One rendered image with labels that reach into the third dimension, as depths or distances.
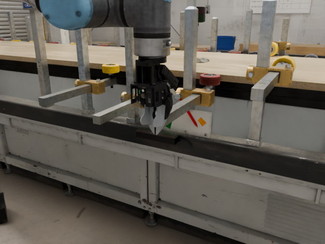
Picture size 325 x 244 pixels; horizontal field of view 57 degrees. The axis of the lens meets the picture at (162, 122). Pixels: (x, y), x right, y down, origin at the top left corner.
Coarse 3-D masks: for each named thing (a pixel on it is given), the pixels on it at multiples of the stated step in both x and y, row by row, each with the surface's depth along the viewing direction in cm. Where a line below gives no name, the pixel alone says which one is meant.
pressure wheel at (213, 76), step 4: (200, 76) 114; (204, 76) 112; (208, 76) 112; (212, 76) 112; (216, 76) 112; (220, 76) 113; (200, 80) 114; (204, 80) 112; (208, 80) 112; (212, 80) 112; (216, 80) 112; (220, 80) 115; (204, 84) 113; (208, 84) 112; (212, 84) 112; (216, 84) 113
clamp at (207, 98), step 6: (180, 90) 108; (186, 90) 107; (192, 90) 107; (198, 90) 107; (204, 90) 107; (186, 96) 108; (204, 96) 104; (210, 96) 103; (204, 102) 105; (210, 102) 105
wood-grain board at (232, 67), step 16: (0, 48) 215; (16, 48) 215; (32, 48) 215; (48, 48) 215; (64, 48) 215; (96, 48) 215; (112, 48) 215; (64, 64) 158; (96, 64) 148; (176, 64) 144; (208, 64) 144; (224, 64) 144; (240, 64) 144; (304, 64) 144; (320, 64) 144; (224, 80) 120; (240, 80) 117; (304, 80) 108; (320, 80) 108
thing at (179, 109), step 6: (192, 96) 102; (198, 96) 103; (180, 102) 95; (186, 102) 95; (192, 102) 99; (198, 102) 104; (174, 108) 89; (180, 108) 91; (186, 108) 95; (174, 114) 87; (180, 114) 91; (168, 120) 84
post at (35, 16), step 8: (32, 16) 133; (40, 16) 134; (32, 24) 134; (40, 24) 135; (32, 32) 136; (40, 32) 135; (40, 40) 136; (40, 48) 137; (40, 56) 138; (40, 64) 139; (40, 72) 141; (48, 72) 143; (40, 80) 143; (48, 80) 144; (40, 88) 144; (48, 88) 145
